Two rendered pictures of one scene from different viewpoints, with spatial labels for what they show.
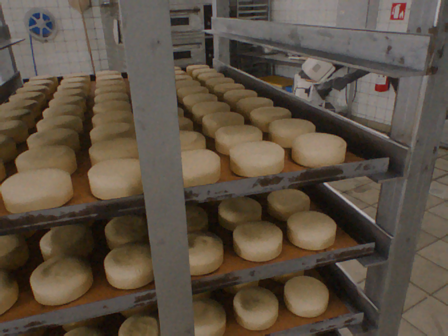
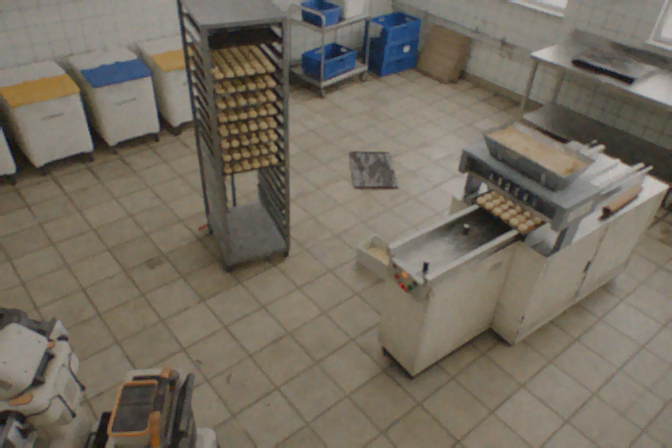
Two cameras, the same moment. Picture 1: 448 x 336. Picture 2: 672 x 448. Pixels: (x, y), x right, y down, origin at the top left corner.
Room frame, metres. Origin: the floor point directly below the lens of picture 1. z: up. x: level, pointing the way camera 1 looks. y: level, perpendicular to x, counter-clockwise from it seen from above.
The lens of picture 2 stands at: (3.86, 0.18, 2.81)
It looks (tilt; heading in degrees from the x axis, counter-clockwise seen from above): 39 degrees down; 169
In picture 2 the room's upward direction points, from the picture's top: 3 degrees clockwise
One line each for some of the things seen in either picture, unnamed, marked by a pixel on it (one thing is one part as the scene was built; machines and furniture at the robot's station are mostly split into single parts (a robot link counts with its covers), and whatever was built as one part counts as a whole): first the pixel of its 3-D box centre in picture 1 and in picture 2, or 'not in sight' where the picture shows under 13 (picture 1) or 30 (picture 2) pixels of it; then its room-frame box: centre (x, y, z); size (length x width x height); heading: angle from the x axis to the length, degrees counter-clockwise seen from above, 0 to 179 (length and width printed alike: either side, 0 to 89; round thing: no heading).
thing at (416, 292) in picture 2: not in sight; (406, 279); (1.84, 0.97, 0.77); 0.24 x 0.04 x 0.14; 27
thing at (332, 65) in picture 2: not in sight; (329, 60); (-2.39, 1.20, 0.28); 0.56 x 0.38 x 0.20; 129
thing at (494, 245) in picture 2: not in sight; (547, 216); (1.52, 1.91, 0.87); 2.01 x 0.03 x 0.07; 117
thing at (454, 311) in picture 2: not in sight; (443, 294); (1.67, 1.30, 0.45); 0.70 x 0.34 x 0.90; 117
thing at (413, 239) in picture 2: not in sight; (508, 193); (1.26, 1.78, 0.87); 2.01 x 0.03 x 0.07; 117
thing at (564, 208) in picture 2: not in sight; (521, 192); (1.44, 1.75, 1.01); 0.72 x 0.33 x 0.34; 27
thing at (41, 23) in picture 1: (46, 50); not in sight; (5.54, 2.39, 1.10); 0.41 x 0.17 x 1.10; 121
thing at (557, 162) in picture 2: not in sight; (534, 153); (1.44, 1.75, 1.28); 0.54 x 0.27 x 0.06; 27
